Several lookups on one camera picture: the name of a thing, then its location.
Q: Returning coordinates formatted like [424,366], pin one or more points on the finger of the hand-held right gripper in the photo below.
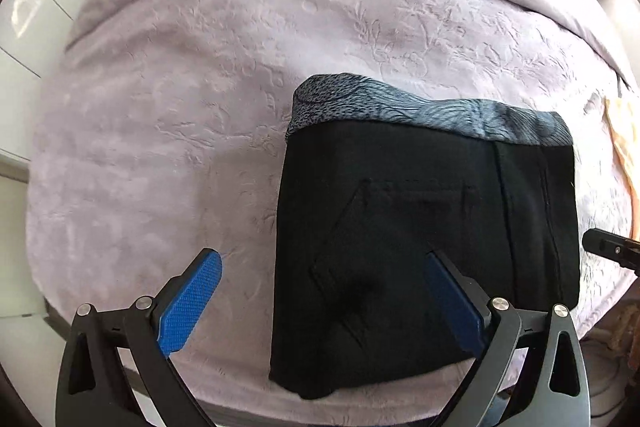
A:
[612,249]

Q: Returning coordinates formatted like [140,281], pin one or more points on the lilac embossed blanket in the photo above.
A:
[175,107]

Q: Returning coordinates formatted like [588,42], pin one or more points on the black pants with patterned waistband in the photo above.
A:
[425,217]

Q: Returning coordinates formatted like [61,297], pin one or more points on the cream orange cloth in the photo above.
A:
[620,142]

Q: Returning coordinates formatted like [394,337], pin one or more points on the white wardrobe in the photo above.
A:
[40,7]

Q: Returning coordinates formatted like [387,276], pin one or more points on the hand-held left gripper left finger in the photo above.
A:
[192,302]

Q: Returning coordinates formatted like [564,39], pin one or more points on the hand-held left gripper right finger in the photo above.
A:
[452,302]

